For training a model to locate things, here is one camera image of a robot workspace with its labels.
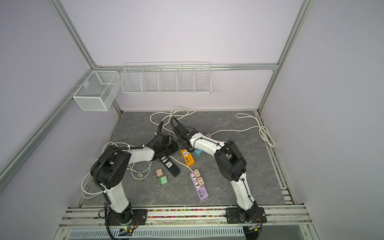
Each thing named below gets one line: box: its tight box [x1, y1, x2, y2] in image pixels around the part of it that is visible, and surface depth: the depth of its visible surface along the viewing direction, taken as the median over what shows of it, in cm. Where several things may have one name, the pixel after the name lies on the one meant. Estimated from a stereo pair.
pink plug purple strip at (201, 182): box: [197, 176, 205, 188], surface depth 80 cm
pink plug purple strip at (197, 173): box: [194, 169, 201, 178], surface depth 82 cm
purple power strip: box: [189, 171, 209, 201], surface depth 81 cm
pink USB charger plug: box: [155, 168, 164, 178], surface depth 88 cm
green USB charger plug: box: [159, 175, 168, 186], surface depth 86 cm
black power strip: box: [159, 154, 181, 177], surface depth 91 cm
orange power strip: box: [180, 149, 195, 167], surface depth 93 cm
